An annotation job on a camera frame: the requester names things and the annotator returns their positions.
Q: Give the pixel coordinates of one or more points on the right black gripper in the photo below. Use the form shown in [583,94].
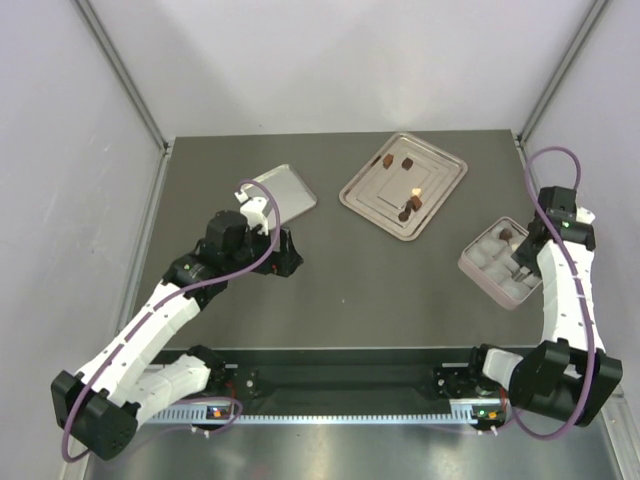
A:
[523,256]

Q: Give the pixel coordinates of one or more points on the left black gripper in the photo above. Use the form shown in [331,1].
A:
[282,263]

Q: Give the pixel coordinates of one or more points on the dark round chocolate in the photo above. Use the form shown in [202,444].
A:
[505,235]

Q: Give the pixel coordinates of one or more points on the milk chocolate block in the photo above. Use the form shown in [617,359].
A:
[388,161]

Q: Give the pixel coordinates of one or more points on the dark square chocolate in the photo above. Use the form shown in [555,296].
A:
[407,163]

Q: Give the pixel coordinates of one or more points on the metal serving tongs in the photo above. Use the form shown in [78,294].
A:
[521,274]

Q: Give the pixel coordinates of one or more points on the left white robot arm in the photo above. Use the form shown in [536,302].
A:
[105,402]

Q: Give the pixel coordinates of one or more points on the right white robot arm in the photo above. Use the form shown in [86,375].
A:
[569,370]

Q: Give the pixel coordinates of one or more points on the pink chocolate tin box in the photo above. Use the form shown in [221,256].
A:
[478,276]

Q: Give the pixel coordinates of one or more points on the brown rectangular chocolate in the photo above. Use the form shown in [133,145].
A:
[416,203]

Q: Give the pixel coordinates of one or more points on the small plain metal tray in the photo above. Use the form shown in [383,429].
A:
[292,195]

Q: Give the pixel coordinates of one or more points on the large stepped metal tray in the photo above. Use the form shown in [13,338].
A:
[379,195]

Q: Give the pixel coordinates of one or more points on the slotted cable duct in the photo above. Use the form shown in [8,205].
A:
[455,413]

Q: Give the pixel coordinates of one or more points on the right aluminium frame post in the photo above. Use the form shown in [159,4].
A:
[579,39]

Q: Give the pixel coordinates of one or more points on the aluminium frame post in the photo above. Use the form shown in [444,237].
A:
[579,39]
[99,33]

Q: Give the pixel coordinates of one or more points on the left aluminium frame post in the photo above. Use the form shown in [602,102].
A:
[99,33]

